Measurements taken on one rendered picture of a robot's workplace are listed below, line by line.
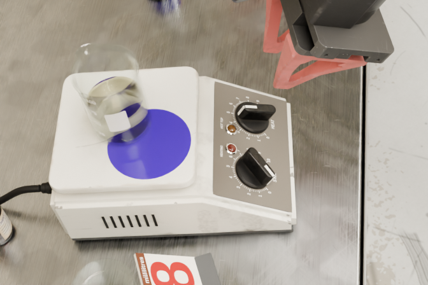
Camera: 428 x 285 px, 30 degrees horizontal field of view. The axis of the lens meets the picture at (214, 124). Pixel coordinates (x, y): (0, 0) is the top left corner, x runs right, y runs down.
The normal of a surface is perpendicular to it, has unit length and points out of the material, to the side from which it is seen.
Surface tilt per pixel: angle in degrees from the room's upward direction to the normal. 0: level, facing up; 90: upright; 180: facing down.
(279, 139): 30
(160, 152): 0
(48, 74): 0
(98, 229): 90
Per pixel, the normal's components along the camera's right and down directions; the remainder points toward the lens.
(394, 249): -0.11, -0.58
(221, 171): 0.40, -0.53
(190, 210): -0.01, 0.82
